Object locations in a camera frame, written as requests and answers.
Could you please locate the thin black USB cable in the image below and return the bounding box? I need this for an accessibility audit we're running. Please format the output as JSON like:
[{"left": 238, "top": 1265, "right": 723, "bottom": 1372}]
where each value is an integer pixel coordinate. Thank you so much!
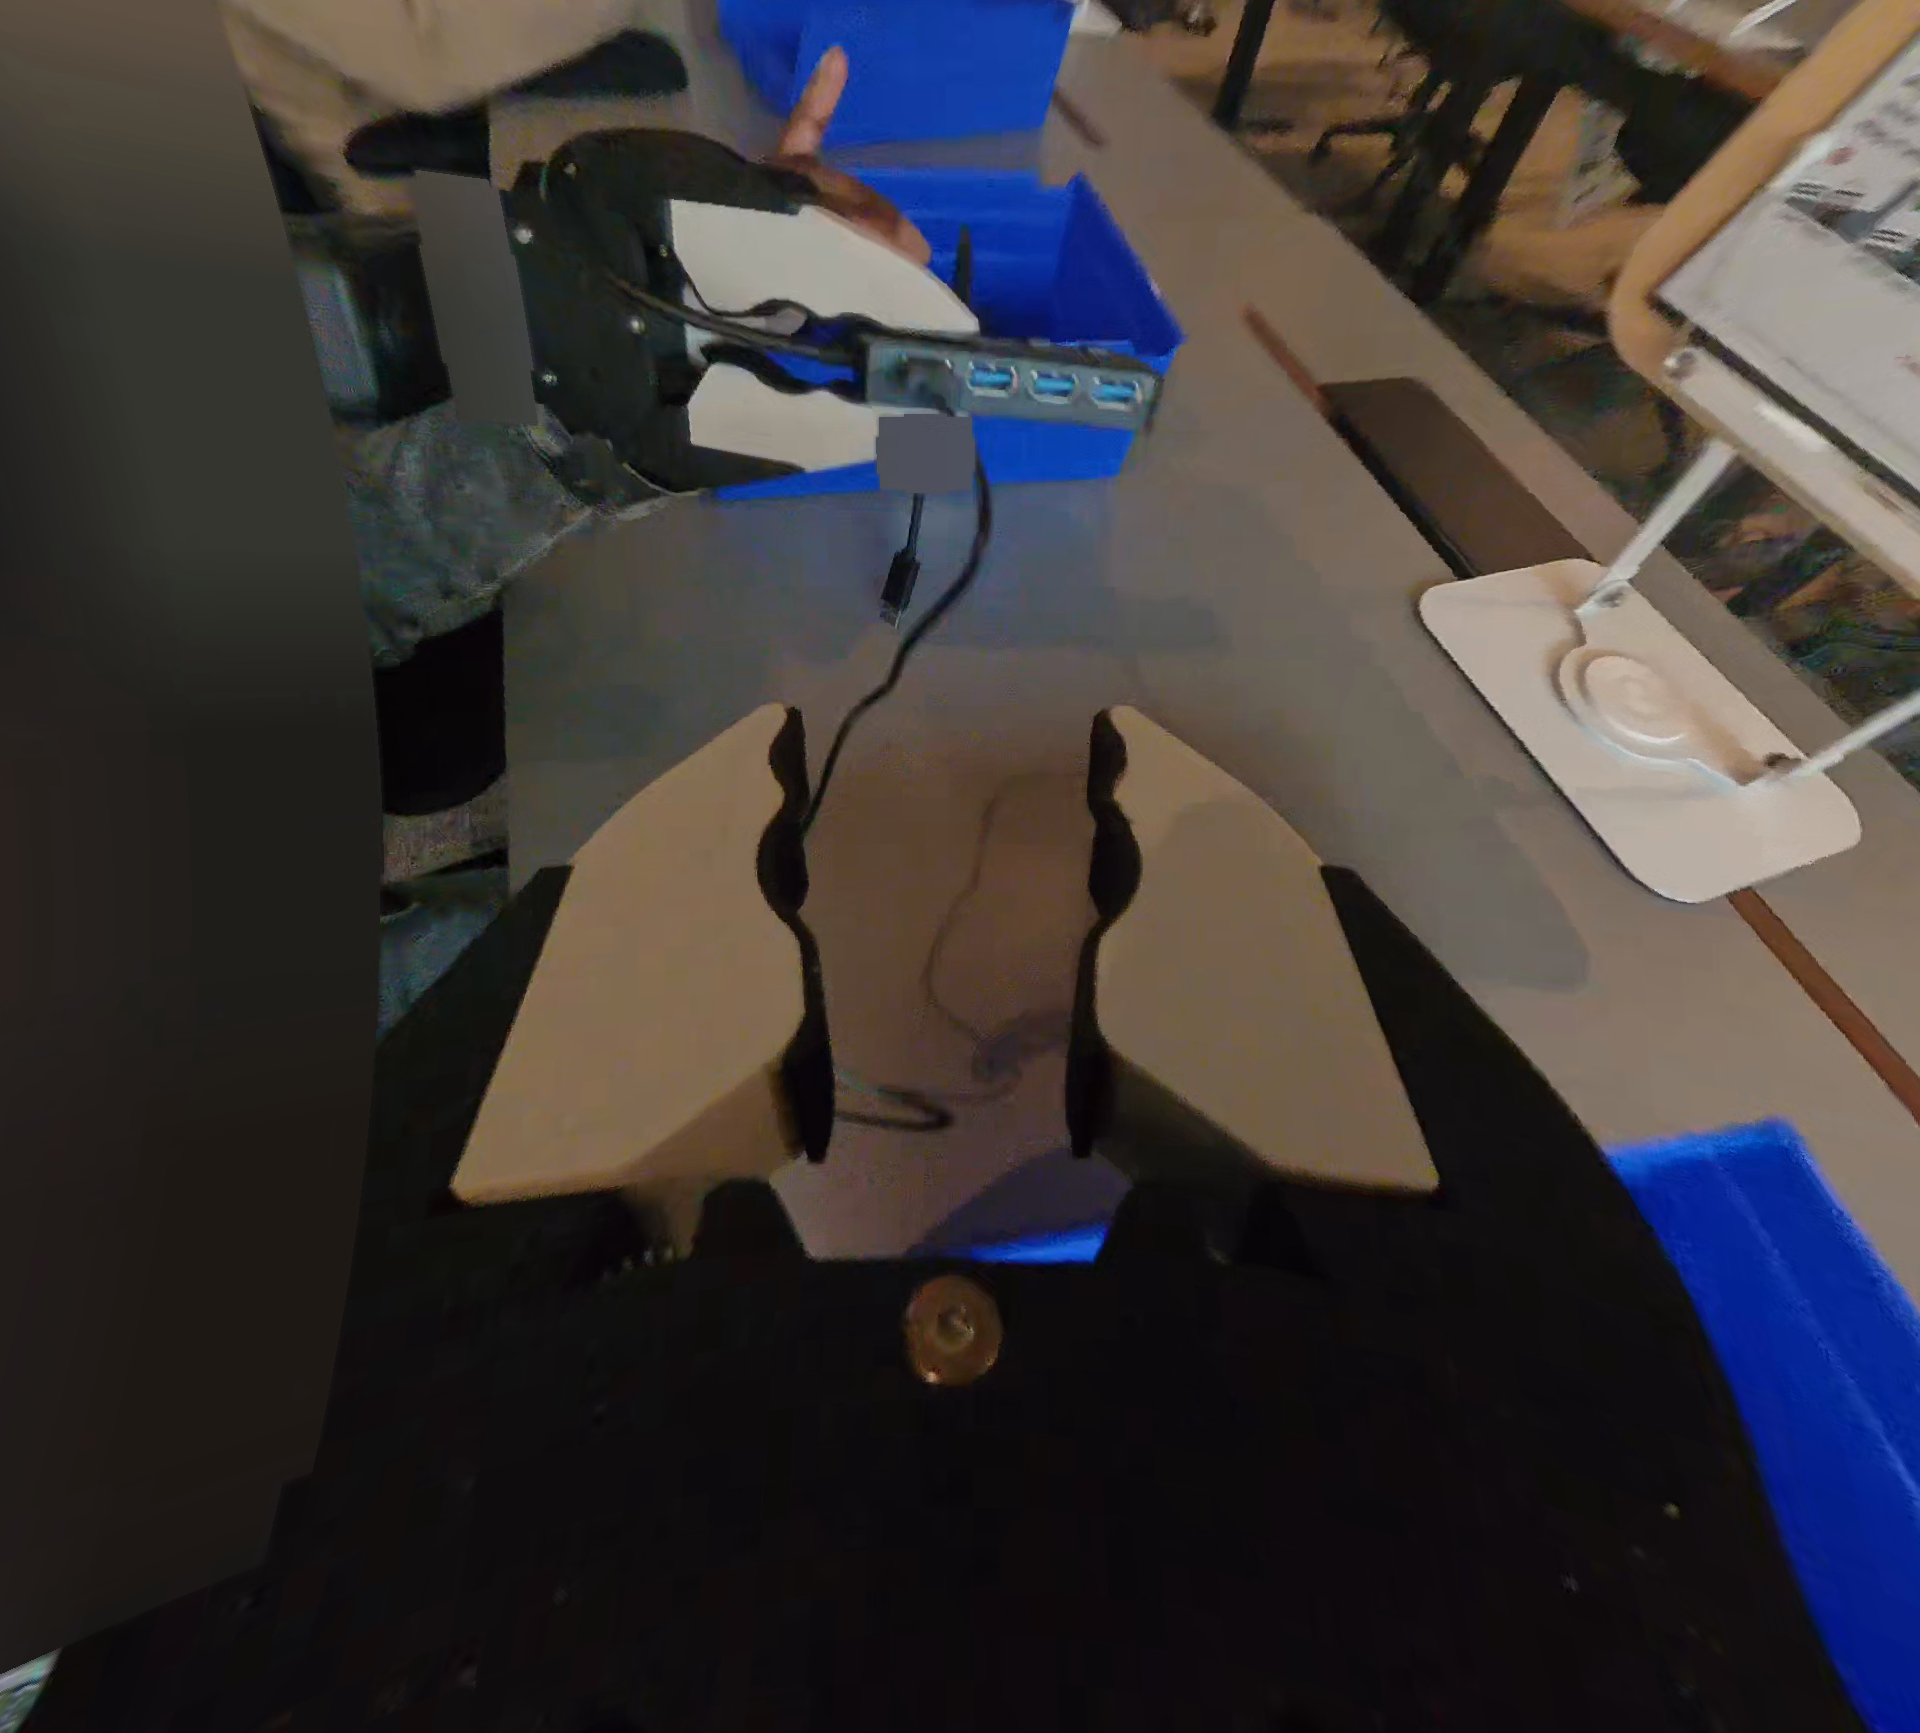
[{"left": 799, "top": 449, "right": 996, "bottom": 1141}]

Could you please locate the black USB hub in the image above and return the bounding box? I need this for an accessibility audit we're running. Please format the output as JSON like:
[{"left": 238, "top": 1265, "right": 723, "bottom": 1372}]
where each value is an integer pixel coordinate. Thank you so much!
[{"left": 859, "top": 327, "right": 1168, "bottom": 441}]

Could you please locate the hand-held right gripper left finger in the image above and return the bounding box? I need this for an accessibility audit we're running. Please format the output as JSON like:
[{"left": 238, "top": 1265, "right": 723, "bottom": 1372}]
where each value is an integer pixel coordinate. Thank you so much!
[{"left": 448, "top": 704, "right": 837, "bottom": 1256}]

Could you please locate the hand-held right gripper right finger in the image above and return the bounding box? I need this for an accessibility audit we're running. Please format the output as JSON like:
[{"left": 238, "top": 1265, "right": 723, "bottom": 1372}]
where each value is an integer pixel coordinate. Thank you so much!
[{"left": 1064, "top": 704, "right": 1445, "bottom": 1261}]

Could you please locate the person's left forearm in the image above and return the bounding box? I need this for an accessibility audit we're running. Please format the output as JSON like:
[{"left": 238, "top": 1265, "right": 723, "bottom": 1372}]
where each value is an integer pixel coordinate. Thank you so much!
[{"left": 341, "top": 401, "right": 706, "bottom": 670}]

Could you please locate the blue plastic bin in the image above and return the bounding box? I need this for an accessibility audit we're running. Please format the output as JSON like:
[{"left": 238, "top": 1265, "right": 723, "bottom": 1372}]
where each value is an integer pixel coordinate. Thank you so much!
[
  {"left": 716, "top": 0, "right": 1076, "bottom": 152},
  {"left": 957, "top": 1117, "right": 1920, "bottom": 1733},
  {"left": 716, "top": 165, "right": 1188, "bottom": 508}
]

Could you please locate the person's left hand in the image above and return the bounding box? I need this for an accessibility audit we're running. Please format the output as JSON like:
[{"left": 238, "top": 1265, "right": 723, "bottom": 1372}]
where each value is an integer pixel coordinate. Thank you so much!
[{"left": 768, "top": 44, "right": 935, "bottom": 269}]

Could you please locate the black rectangular desk panel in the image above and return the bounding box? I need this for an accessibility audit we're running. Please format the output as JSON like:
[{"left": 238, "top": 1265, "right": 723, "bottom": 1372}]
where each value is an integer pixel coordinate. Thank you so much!
[{"left": 1315, "top": 376, "right": 1555, "bottom": 583}]

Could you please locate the person's leg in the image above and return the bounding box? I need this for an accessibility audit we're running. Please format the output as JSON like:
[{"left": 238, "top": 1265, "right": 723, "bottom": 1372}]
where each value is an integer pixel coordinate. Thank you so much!
[{"left": 370, "top": 608, "right": 512, "bottom": 1000}]

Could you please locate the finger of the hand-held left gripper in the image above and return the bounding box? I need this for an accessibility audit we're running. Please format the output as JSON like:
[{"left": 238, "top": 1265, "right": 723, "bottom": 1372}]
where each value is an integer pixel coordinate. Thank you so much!
[
  {"left": 665, "top": 201, "right": 979, "bottom": 340},
  {"left": 686, "top": 359, "right": 887, "bottom": 474}
]

